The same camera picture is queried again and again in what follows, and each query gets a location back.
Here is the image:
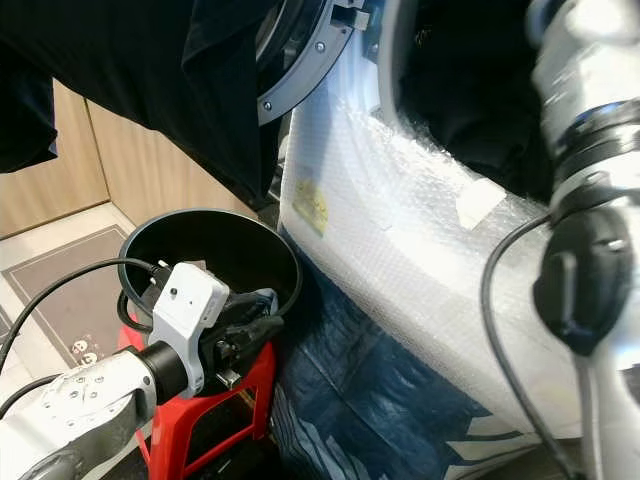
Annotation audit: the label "blue grey cloth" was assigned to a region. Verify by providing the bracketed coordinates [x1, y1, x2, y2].
[240, 288, 282, 319]

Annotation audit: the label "bubble-wrapped white washing machine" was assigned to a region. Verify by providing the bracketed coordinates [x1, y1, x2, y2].
[274, 0, 640, 453]

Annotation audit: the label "black clothes in washer drum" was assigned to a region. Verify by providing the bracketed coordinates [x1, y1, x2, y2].
[400, 0, 563, 203]

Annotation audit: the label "red plastic stool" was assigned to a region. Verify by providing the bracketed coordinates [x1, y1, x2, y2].
[118, 322, 278, 480]

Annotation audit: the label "black plastic bucket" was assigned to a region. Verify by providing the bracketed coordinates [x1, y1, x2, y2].
[117, 207, 304, 323]

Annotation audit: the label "yellow washer sticker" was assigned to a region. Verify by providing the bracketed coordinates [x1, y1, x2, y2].
[292, 177, 330, 237]

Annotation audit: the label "light wood cabinet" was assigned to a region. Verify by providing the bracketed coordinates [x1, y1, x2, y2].
[0, 80, 263, 242]

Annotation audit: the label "beige tape piece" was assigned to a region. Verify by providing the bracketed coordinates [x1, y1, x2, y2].
[454, 177, 509, 230]

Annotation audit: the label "black hanging shirt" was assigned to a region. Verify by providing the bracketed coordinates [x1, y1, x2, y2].
[0, 0, 307, 213]

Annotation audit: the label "silver round washer door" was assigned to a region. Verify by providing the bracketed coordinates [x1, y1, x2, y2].
[254, 0, 373, 127]

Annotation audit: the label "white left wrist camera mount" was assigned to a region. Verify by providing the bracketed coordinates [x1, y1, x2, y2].
[149, 261, 232, 398]

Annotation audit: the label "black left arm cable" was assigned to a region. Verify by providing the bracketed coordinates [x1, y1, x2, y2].
[0, 256, 173, 417]

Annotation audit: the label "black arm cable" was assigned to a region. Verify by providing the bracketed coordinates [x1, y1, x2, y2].
[479, 212, 578, 480]
[0, 256, 173, 417]

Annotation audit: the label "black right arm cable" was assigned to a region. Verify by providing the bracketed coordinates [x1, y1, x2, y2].
[479, 212, 578, 480]

